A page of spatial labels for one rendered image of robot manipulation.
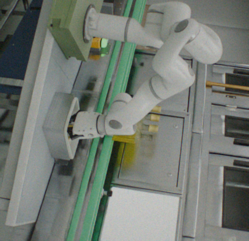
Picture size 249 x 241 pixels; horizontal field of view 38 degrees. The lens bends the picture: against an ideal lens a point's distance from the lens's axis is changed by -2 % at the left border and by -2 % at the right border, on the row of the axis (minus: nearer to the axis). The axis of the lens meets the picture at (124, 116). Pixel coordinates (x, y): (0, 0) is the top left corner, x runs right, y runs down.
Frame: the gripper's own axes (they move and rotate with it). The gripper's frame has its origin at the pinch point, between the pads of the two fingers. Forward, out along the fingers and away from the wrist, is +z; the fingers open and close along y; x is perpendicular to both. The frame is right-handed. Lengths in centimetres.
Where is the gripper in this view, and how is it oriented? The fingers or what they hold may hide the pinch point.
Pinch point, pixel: (63, 124)
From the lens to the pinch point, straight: 143.3
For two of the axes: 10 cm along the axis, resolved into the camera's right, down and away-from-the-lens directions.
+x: -2.6, -5.8, -7.7
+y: 1.8, -8.1, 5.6
